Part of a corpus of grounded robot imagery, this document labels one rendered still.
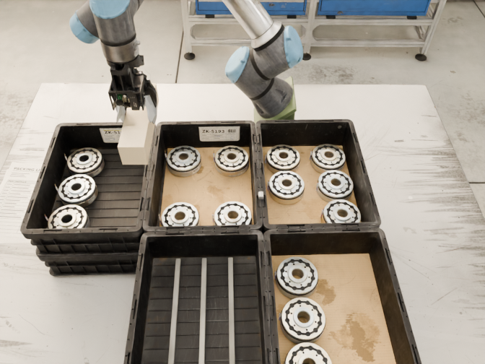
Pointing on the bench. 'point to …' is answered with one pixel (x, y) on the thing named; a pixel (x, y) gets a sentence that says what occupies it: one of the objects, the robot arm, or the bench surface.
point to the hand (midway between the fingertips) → (138, 118)
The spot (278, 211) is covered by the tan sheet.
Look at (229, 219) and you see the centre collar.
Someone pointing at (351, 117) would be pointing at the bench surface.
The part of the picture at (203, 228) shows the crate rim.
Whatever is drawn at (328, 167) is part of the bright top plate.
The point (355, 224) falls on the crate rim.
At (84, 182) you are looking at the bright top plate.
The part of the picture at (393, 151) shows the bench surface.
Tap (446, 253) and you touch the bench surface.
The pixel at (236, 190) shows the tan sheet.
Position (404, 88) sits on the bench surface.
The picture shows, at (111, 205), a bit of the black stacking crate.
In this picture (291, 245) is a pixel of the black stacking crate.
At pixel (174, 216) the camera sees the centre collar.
